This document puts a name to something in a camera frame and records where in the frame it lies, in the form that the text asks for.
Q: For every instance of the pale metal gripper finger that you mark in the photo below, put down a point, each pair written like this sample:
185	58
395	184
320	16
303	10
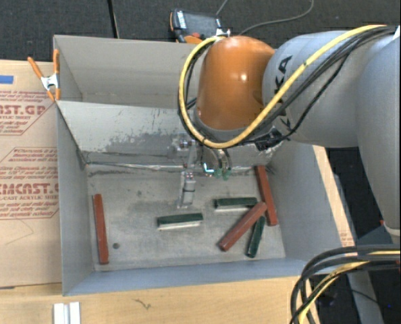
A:
189	194
181	194

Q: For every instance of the dark green flat block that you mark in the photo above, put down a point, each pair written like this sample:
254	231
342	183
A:
256	236
180	219
236	202

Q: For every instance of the grey metal bin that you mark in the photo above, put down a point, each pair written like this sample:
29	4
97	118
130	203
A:
136	184

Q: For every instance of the red-brown flat block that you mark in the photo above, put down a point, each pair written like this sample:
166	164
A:
100	229
242	226
266	196

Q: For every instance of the brown cardboard board, red print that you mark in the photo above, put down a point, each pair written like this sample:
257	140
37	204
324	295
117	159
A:
21	181

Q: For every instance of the black cylinder on white bracket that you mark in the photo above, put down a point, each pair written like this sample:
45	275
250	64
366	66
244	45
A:
265	141

